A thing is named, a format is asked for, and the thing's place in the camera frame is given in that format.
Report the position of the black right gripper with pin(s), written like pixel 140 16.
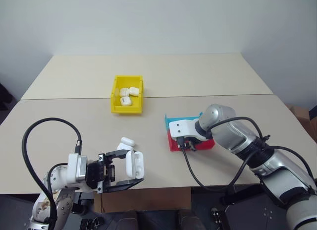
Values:
pixel 191 139

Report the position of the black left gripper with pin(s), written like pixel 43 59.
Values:
pixel 95 175

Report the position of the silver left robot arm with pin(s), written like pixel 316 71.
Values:
pixel 62 205

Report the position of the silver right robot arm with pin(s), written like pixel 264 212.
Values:
pixel 260 150

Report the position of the yellow plastic bin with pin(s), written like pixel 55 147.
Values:
pixel 126 110

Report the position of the white earbud case with label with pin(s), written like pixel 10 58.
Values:
pixel 125 101

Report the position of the red and teal plastic tray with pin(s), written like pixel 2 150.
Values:
pixel 173 140

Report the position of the cardboard box under table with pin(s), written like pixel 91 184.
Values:
pixel 148 200

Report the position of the dark rounded shape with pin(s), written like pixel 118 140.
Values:
pixel 128 221
pixel 187 220

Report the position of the small black remote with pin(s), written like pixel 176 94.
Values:
pixel 214 216

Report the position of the brown cardboard box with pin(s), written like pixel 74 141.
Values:
pixel 304 118

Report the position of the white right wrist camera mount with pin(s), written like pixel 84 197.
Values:
pixel 182 128

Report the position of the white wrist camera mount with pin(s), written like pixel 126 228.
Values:
pixel 76 169
pixel 182 128

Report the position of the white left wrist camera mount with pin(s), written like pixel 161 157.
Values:
pixel 76 169

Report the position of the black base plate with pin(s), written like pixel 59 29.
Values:
pixel 257 210

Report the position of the dark object by wall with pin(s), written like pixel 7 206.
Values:
pixel 4 96

